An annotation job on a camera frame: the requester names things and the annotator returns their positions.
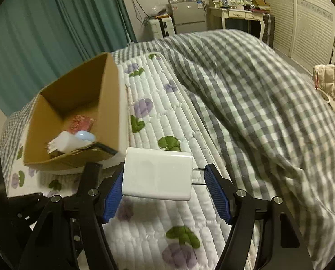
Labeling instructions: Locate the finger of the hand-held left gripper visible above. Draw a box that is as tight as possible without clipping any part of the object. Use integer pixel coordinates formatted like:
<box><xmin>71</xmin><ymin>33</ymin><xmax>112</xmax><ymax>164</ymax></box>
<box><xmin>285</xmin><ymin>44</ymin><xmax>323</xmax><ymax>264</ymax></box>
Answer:
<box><xmin>65</xmin><ymin>162</ymin><xmax>104</xmax><ymax>203</ymax></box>

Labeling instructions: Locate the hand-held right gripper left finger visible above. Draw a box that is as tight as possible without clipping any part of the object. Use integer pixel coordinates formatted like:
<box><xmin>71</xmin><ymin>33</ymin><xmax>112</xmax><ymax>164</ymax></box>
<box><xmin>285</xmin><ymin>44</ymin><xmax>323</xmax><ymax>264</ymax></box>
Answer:
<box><xmin>18</xmin><ymin>166</ymin><xmax>126</xmax><ymax>270</ymax></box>

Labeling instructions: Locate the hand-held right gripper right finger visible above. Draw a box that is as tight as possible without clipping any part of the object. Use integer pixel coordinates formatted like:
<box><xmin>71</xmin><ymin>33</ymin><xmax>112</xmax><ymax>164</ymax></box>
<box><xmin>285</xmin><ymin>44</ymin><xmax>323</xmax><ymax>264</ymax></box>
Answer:
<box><xmin>204</xmin><ymin>164</ymin><xmax>314</xmax><ymax>270</ymax></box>

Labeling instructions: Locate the black remote control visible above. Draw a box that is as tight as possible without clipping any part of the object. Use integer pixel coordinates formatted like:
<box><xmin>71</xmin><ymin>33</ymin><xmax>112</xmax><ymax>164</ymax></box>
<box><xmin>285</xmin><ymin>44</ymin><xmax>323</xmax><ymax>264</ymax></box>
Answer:
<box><xmin>93</xmin><ymin>143</ymin><xmax>119</xmax><ymax>156</ymax></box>

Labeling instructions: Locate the plain white bottle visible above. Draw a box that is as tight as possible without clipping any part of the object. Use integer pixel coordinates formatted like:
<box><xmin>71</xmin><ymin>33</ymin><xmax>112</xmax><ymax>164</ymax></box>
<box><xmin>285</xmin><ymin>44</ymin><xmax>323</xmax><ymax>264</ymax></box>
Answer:
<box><xmin>47</xmin><ymin>132</ymin><xmax>84</xmax><ymax>155</ymax></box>

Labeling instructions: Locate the light blue capped tube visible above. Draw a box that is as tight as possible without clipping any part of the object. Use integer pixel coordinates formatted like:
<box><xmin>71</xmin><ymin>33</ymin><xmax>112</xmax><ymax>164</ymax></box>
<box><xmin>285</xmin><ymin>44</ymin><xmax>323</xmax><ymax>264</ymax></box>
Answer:
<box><xmin>74</xmin><ymin>131</ymin><xmax>96</xmax><ymax>142</ymax></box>

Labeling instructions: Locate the white charger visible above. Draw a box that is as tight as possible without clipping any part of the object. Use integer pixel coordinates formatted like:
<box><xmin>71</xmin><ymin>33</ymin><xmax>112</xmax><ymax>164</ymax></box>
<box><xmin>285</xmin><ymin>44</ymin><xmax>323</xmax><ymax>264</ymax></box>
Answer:
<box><xmin>122</xmin><ymin>147</ymin><xmax>207</xmax><ymax>201</ymax></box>

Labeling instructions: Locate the pink phone case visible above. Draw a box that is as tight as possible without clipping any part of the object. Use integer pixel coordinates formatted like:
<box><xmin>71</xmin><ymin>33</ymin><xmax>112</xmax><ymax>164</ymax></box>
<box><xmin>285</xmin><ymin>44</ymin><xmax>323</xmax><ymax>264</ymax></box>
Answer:
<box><xmin>66</xmin><ymin>114</ymin><xmax>96</xmax><ymax>133</ymax></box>

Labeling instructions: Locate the cardboard box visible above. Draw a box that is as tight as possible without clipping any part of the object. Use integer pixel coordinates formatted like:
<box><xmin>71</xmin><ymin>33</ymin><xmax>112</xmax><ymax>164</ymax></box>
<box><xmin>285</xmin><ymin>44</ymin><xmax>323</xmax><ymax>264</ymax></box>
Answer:
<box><xmin>23</xmin><ymin>52</ymin><xmax>129</xmax><ymax>173</ymax></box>

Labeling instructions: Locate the floral quilted mat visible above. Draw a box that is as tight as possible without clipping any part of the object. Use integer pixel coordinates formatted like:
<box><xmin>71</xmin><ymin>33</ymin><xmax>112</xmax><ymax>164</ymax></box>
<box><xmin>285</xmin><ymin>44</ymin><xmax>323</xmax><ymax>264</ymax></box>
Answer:
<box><xmin>6</xmin><ymin>51</ymin><xmax>258</xmax><ymax>270</ymax></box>

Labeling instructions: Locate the grey checked blanket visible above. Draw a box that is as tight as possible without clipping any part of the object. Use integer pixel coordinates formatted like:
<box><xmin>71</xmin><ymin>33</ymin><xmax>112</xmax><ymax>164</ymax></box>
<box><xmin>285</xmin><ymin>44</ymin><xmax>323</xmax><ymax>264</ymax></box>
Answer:
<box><xmin>0</xmin><ymin>29</ymin><xmax>335</xmax><ymax>270</ymax></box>

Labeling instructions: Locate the wide teal curtain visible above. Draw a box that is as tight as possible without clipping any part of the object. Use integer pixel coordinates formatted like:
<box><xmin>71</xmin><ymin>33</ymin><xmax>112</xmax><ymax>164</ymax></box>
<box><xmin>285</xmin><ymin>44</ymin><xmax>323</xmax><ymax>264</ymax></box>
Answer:
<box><xmin>0</xmin><ymin>0</ymin><xmax>137</xmax><ymax>116</ymax></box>

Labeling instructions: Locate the cream quilted cloth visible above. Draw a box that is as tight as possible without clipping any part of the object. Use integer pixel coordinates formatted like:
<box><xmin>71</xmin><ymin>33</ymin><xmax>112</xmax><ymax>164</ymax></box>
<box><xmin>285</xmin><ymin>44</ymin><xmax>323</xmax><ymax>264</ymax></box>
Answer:
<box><xmin>313</xmin><ymin>63</ymin><xmax>335</xmax><ymax>113</ymax></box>

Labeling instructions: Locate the white suitcase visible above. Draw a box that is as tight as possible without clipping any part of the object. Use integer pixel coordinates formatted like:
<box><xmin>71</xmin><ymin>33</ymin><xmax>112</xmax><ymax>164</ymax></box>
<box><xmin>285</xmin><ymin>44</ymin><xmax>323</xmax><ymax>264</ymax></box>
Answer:
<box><xmin>149</xmin><ymin>15</ymin><xmax>176</xmax><ymax>38</ymax></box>

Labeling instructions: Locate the dark suitcase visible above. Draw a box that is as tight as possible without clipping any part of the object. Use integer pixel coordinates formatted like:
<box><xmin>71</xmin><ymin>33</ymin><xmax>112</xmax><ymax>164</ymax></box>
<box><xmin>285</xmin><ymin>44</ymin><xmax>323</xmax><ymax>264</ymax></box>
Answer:
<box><xmin>261</xmin><ymin>13</ymin><xmax>276</xmax><ymax>48</ymax></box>

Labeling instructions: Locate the silver fridge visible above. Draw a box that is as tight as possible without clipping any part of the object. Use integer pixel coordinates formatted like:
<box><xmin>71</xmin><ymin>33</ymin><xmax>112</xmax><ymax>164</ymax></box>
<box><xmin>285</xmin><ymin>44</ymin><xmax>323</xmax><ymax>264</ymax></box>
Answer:
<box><xmin>169</xmin><ymin>0</ymin><xmax>208</xmax><ymax>34</ymax></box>

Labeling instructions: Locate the white dressing table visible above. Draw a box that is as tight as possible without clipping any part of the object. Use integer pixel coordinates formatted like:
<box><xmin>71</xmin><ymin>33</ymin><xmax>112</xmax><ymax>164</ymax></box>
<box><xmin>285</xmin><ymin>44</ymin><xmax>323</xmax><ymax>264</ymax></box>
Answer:
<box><xmin>207</xmin><ymin>0</ymin><xmax>272</xmax><ymax>38</ymax></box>

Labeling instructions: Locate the white louvred wardrobe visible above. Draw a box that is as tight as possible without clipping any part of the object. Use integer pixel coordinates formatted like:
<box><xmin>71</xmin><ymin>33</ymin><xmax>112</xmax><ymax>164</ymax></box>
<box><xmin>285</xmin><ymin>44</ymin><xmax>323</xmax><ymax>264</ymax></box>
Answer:
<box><xmin>261</xmin><ymin>0</ymin><xmax>335</xmax><ymax>74</ymax></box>

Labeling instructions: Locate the dark wall cable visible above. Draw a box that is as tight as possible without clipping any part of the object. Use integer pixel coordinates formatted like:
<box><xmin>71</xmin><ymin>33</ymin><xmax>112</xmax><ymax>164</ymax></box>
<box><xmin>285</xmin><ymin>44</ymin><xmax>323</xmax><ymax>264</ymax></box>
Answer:
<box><xmin>130</xmin><ymin>0</ymin><xmax>151</xmax><ymax>26</ymax></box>

